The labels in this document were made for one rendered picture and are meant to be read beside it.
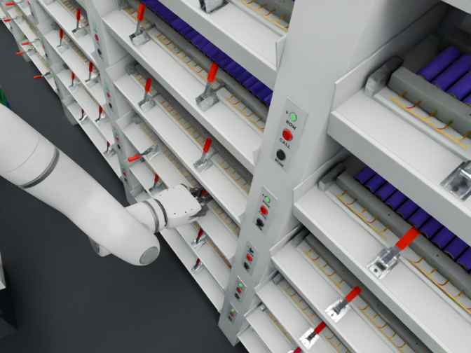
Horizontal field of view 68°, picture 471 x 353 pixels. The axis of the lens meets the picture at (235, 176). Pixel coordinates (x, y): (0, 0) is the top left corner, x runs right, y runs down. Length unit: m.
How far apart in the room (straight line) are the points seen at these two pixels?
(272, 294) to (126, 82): 0.72
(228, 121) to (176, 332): 0.93
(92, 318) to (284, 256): 0.91
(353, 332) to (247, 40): 0.54
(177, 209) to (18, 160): 0.39
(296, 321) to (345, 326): 0.20
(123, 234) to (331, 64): 0.49
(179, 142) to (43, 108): 1.43
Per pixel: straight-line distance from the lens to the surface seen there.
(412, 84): 0.46
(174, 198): 0.89
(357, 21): 0.40
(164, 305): 1.45
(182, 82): 0.77
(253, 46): 0.53
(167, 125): 0.95
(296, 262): 0.74
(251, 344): 1.28
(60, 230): 1.67
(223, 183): 0.82
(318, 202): 0.59
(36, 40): 2.13
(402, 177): 0.43
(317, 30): 0.43
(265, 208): 0.65
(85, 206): 0.71
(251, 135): 0.65
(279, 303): 0.91
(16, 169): 0.64
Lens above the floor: 1.36
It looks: 50 degrees down
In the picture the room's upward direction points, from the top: 10 degrees clockwise
